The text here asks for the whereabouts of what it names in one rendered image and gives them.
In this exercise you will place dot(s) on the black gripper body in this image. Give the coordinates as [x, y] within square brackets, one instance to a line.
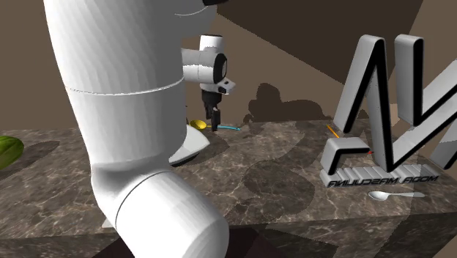
[210, 98]

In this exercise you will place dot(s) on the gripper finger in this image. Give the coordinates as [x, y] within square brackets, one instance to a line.
[208, 113]
[216, 120]

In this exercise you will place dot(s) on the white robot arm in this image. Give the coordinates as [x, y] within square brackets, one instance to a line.
[121, 107]

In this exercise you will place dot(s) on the white dish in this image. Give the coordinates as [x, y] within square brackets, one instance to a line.
[194, 144]

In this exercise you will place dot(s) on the orange pencil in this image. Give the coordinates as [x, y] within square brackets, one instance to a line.
[332, 131]

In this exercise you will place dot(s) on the white and black letter sculpture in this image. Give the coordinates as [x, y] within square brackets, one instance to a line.
[378, 107]

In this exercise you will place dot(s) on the white spoon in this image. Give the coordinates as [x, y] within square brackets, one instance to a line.
[380, 195]

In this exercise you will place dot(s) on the green leaf-shaped object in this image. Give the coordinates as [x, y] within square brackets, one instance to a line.
[9, 150]

